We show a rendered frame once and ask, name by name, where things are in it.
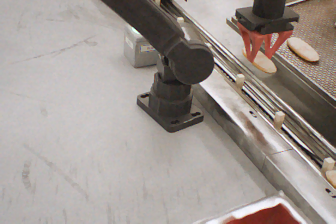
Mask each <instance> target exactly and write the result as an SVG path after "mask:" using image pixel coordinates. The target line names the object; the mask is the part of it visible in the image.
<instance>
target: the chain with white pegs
mask: <svg viewBox="0 0 336 224"><path fill-rule="evenodd" d="M154 2H156V3H157V5H158V6H160V0H154ZM177 22H184V19H183V18H182V17H178V18H177ZM207 45H208V47H209V48H210V50H211V45H210V44H209V43H207ZM215 65H216V66H217V67H218V68H219V69H220V70H221V71H222V72H223V73H224V74H225V75H226V76H227V77H228V78H229V79H230V80H231V81H232V82H233V83H235V85H236V86H237V87H238V88H239V89H240V90H241V91H242V92H243V93H244V94H245V95H246V96H247V97H249V98H250V99H251V100H252V101H253V102H254V103H255V104H256V105H257V106H258V107H259V108H260V109H261V110H262V111H263V112H264V113H265V114H266V115H267V116H268V117H269V118H270V119H271V120H272V121H273V122H274V123H275V124H276V125H277V126H278V127H279V128H280V129H281V130H282V131H283V132H284V133H285V134H286V135H287V136H288V137H289V138H291V140H292V141H293V142H294V143H295V144H296V145H297V146H298V147H299V148H300V149H301V150H303V151H304V153H306V154H307V155H308V156H309V157H310V158H311V159H312V161H314V162H315V163H316V165H317V166H319V167H320V168H321V170H323V171H324V172H325V173H326V171H328V170H333V168H334V163H335V162H334V160H333V159H332V158H325V160H324V162H323V166H321V164H320V163H319V162H317V161H316V159H315V158H313V157H312V155H311V154H309V153H308V151H307V150H304V147H303V146H301V145H300V144H299V143H298V142H297V141H295V139H294V138H293V137H291V135H290V134H289V133H287V131H286V130H285V129H283V127H282V126H283V120H284V116H285V114H283V112H282V111H279V112H276V113H275V117H274V118H271V116H270V114H268V113H267V112H266V110H264V109H263V108H262V107H261V106H260V105H259V104H258V103H257V102H256V101H255V100H254V99H253V98H252V97H250V95H249V94H248V93H247V92H246V91H245V90H243V89H242V87H243V83H244V78H245V76H243V75H242V74H238V75H236V80H234V79H232V78H231V77H230V76H229V75H228V74H227V72H226V71H224V70H223V68H221V67H220V66H219V64H217V63H216V62H215Z"/></svg>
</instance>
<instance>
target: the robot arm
mask: <svg viewBox="0 0 336 224"><path fill-rule="evenodd" d="M101 1H102V2H103V3H104V4H106V5H107V6H108V7H109V8H110V9H111V10H113V11H114V12H115V13H116V14H117V15H118V16H119V17H121V18H122V19H123V20H124V21H125V22H127V23H128V24H129V25H130V26H131V27H132V28H134V29H135V30H136V31H137V32H138V33H139V34H141V35H142V37H145V38H146V41H148V42H149V44H150V45H151V46H152V47H153V48H154V49H156V50H157V52H158V54H157V72H156V73H154V83H153V84H152V86H151V89H150V91H148V92H146V93H143V94H141V95H138V96H137V105H138V106H140V107H141V108H142V110H144V111H145V112H146V113H147V114H148V115H149V116H150V117H151V118H153V120H154V121H156V122H157V123H158V124H159V125H160V126H162V128H163V129H165V131H167V132H169V133H175V132H177V131H180V130H182V129H186V128H188V127H190V126H194V125H196V124H198V123H201V122H202V121H203V117H204V112H203V111H202V110H200V109H199V108H198V107H197V106H196V105H195V104H193V103H192V98H193V89H191V85H194V84H197V83H201V82H203V81H204V80H206V79H207V78H208V77H209V76H210V75H211V73H212V72H213V70H214V67H215V59H214V56H213V54H212V52H211V50H210V48H209V47H208V45H207V44H206V43H205V42H204V41H203V38H202V37H201V36H200V34H199V32H198V31H197V29H196V28H195V27H194V26H193V25H191V24H189V23H186V22H177V21H176V19H175V18H173V17H172V16H171V15H170V14H168V13H166V12H165V11H164V10H163V9H162V8H161V7H160V6H158V5H157V3H156V2H154V1H153V0H101ZM285 4H286V0H254V1H253V6H251V7H244V8H237V9H235V17H237V18H238V22H237V26H238V28H239V32H240V33H241V37H242V39H243V42H244V45H245V50H246V53H247V60H249V61H250V63H253V61H254V59H255V57H256V55H257V53H258V52H259V48H260V47H261V45H262V43H263V40H264V39H265V56H266V57H267V58H268V59H271V57H272V56H274V54H275V52H276V51H277V50H278V48H279V47H280V46H281V45H282V44H283V43H284V42H285V41H286V40H287V39H288V38H289V37H290V36H291V35H292V34H293V29H294V26H293V25H292V24H290V23H289V22H296V23H298V22H299V18H300V15H298V14H297V13H296V12H294V11H292V10H291V9H290V8H288V7H287V6H285ZM273 33H277V34H278V35H279V37H278V38H277V40H276V41H275V44H274V45H273V46H272V48H271V38H272V35H273ZM250 38H251V40H252V47H251V45H250Z"/></svg>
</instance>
